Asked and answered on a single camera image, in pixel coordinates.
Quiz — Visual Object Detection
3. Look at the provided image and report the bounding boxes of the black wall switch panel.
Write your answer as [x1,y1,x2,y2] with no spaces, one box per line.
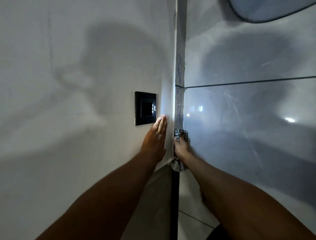
[134,91,157,126]

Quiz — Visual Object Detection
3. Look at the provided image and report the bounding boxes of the person's left hand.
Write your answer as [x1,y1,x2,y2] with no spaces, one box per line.
[140,114,168,164]

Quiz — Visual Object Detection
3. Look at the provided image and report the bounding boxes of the metal corner trim strip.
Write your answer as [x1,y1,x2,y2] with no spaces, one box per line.
[170,0,187,240]

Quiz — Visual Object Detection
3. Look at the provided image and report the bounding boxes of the white ceiling lamp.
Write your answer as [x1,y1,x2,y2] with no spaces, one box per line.
[228,0,316,24]

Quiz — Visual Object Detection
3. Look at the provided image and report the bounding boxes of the person's left forearm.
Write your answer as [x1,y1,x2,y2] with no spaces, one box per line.
[36,151,158,240]

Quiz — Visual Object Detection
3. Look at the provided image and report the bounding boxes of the grey patterned cleaning cloth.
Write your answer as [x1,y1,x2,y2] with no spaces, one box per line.
[171,129,189,172]

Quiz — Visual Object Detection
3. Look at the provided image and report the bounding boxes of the person's right forearm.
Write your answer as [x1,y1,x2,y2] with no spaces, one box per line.
[181,153,316,240]

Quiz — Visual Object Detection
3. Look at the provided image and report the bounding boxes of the person's right hand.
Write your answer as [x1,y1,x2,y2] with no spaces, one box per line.
[173,131,195,164]

